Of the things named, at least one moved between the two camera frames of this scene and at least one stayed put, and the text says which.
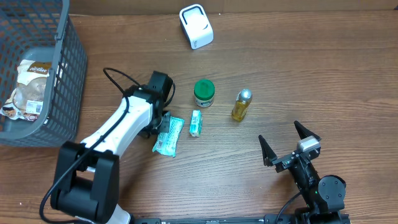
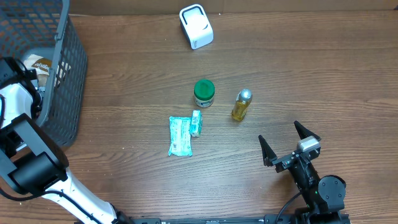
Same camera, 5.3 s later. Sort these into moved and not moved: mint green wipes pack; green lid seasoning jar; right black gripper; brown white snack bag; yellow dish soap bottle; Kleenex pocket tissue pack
Moved: brown white snack bag; mint green wipes pack
Not moved: yellow dish soap bottle; green lid seasoning jar; Kleenex pocket tissue pack; right black gripper
